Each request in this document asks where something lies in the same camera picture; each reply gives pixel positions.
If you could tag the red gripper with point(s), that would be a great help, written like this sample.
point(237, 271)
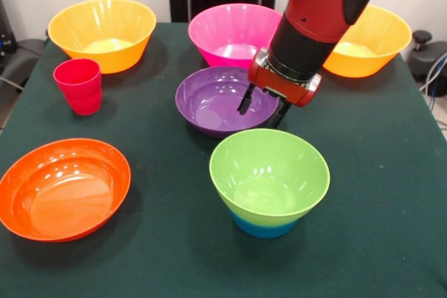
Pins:
point(279, 85)

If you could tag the purple bowl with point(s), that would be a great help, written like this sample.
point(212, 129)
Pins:
point(213, 102)

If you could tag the large green bowl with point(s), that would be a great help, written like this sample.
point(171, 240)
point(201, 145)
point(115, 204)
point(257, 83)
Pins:
point(255, 172)

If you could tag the pink large bowl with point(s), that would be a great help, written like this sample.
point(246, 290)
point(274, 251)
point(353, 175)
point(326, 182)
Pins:
point(230, 36)

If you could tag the blue bowl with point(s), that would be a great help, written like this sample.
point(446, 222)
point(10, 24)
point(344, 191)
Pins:
point(265, 229)

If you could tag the yellow-orange large bowl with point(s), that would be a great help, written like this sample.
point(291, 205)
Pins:
point(370, 57)
point(104, 57)

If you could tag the red cup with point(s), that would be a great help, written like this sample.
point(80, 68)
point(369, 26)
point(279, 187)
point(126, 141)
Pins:
point(82, 95)

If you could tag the dark green tablecloth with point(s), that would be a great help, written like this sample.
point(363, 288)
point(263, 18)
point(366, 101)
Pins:
point(157, 270)

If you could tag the orange shallow bowl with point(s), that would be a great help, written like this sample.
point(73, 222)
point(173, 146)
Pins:
point(63, 193)

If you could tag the grey office chair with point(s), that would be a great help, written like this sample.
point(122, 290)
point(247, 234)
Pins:
point(24, 60)

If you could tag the black computer equipment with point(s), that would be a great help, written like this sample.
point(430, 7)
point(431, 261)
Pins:
point(7, 33)

